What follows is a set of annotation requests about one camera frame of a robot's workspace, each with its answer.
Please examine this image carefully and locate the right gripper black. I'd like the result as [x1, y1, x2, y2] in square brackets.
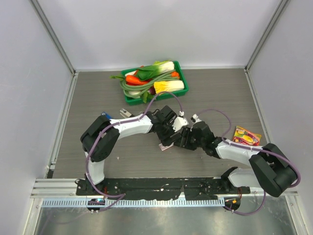
[174, 127, 205, 150]

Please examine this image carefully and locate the staple box red white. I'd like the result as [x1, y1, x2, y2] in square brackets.
[158, 143, 174, 151]

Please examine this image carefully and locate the beige stapler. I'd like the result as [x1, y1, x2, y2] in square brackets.
[119, 108, 134, 118]

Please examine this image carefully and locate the blue stapler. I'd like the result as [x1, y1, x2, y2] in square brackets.
[101, 112, 112, 119]

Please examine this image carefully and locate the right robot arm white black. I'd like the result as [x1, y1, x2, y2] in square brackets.
[174, 121, 300, 197]

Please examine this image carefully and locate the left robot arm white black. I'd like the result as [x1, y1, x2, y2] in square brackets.
[80, 106, 188, 195]

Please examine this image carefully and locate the purple onion toy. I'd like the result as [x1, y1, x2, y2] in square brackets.
[148, 87, 156, 95]

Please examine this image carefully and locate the yellow napa cabbage toy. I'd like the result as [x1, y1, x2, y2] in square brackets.
[154, 80, 184, 94]

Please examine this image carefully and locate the green plastic tray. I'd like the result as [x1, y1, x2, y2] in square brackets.
[117, 60, 189, 105]

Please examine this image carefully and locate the Fox's candy bag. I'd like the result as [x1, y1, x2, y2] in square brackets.
[232, 126, 262, 146]

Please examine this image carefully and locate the white radish toy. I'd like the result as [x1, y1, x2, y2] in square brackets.
[123, 90, 142, 99]

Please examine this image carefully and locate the green long beans toy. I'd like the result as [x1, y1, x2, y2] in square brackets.
[119, 72, 178, 95]

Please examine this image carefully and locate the orange carrot toy right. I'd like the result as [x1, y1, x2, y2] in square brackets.
[171, 71, 180, 79]

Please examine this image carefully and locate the orange carrot toy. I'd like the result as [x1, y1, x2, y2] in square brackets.
[125, 75, 149, 86]
[171, 71, 180, 79]

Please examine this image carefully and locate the white green napa cabbage toy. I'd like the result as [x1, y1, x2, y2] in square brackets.
[142, 61, 175, 76]

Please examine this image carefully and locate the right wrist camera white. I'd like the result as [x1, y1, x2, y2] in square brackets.
[191, 114, 201, 123]

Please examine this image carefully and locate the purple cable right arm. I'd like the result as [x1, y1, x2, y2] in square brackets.
[194, 108, 301, 216]

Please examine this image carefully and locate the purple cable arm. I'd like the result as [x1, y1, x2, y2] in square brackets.
[194, 108, 301, 216]
[85, 91, 185, 212]

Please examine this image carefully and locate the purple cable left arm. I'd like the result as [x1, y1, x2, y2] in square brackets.
[85, 91, 185, 212]

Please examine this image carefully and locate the white cable duct rail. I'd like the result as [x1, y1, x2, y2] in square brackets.
[42, 197, 225, 209]

